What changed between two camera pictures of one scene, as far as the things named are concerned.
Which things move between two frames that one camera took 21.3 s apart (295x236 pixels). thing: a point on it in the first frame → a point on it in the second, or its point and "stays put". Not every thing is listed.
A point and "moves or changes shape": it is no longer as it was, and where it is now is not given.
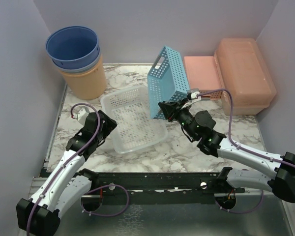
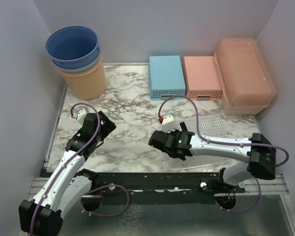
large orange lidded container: x=246 y=74 stays put
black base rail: x=158 y=183 stays put
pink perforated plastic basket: x=202 y=74 stays put
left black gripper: x=109 y=125 stays put
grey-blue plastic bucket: x=83 y=69 stays put
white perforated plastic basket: x=130 y=108 → x=210 y=125
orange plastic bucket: x=89 y=85 stays put
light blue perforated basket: x=167 y=81 moves or changes shape
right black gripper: x=170 y=108 → x=183 y=126
